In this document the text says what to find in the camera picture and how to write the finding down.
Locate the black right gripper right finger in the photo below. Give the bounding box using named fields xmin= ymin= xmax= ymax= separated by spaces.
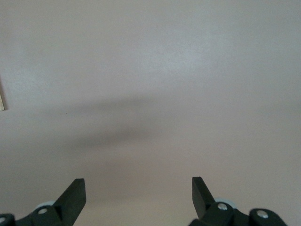
xmin=192 ymin=176 xmax=236 ymax=226

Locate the brown table mat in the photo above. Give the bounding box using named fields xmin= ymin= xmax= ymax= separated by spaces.
xmin=0 ymin=0 xmax=301 ymax=226

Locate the wooden cutting board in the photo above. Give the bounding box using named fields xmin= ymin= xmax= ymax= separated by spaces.
xmin=0 ymin=73 xmax=6 ymax=111

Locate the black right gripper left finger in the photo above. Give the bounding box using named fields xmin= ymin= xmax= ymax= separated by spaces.
xmin=30 ymin=178 xmax=87 ymax=226

